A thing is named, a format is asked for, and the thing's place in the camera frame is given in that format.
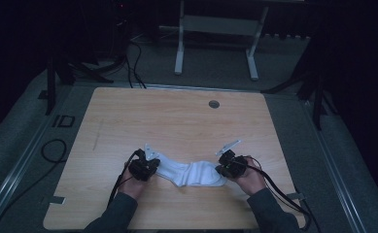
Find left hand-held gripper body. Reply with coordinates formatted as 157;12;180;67
127;143;161;183

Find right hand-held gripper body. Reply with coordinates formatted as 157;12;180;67
215;139;250;180

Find left hand-held gripper black cable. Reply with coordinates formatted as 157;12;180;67
106;150;140;209

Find person's left hand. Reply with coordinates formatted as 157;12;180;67
117;170;149;200

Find aluminium floor rail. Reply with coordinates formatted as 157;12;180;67
0;84;78;233
301;98;369;233

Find black floor tape marks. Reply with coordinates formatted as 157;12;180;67
51;114;77;128

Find black floor cables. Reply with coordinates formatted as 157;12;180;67
123;38;148;89

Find black tripod stand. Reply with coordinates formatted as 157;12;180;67
259;64;338;131
45;52;115;117

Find black floor cable loop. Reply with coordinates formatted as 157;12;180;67
0;138;68;233

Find white metal stand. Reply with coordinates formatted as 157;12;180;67
158;0;270;82

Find person's right hand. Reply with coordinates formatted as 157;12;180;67
234;156;267;196

